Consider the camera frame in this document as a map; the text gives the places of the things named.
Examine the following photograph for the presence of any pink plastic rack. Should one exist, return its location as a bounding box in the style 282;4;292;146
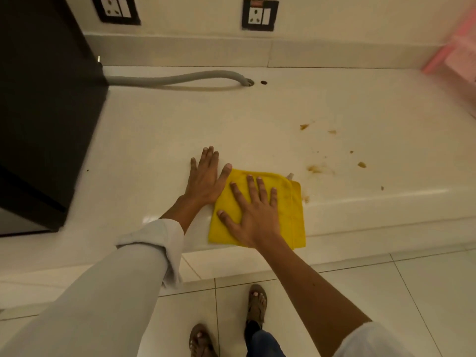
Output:
422;3;476;120

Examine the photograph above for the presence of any grey flexible hose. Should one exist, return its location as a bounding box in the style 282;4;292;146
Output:
103;70;256;88

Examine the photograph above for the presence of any person's right forearm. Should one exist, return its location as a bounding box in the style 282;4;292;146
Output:
257;233;413;357

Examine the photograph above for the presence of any person's left forearm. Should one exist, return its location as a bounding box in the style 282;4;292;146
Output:
0;195;214;357

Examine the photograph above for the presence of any yellow cleaning cloth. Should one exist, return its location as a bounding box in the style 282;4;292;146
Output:
208;169;306;250

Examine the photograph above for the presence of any person's left hand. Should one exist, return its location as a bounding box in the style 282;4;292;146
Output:
183;146;233;206

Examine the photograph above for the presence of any blue jeans leg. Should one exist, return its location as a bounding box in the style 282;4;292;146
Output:
244;320;288;357

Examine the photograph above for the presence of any black wall socket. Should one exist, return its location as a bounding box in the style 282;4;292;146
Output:
241;0;279;32
91;0;141;26

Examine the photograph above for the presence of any brown sandal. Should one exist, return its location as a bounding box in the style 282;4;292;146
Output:
245;284;268;330
189;323;219;357

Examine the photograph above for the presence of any person's right hand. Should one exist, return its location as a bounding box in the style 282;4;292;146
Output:
217;175;282;250

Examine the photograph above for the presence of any black appliance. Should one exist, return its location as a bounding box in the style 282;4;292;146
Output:
0;0;110;238

